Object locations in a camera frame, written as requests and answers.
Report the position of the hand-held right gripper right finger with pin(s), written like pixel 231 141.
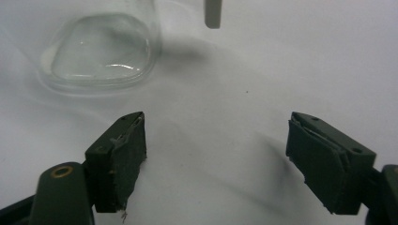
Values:
pixel 328 165

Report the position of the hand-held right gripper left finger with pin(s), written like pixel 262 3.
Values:
pixel 119 168

